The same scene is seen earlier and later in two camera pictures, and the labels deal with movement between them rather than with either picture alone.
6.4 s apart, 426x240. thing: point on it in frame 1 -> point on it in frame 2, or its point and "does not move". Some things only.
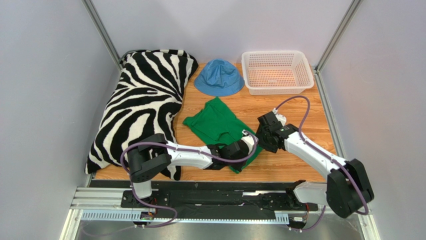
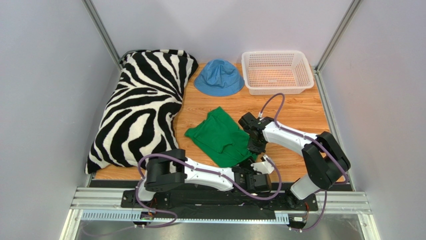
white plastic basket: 276,72 does not move
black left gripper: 238,167 -> 247,164
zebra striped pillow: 143,96 does not move
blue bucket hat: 219,78 does not move
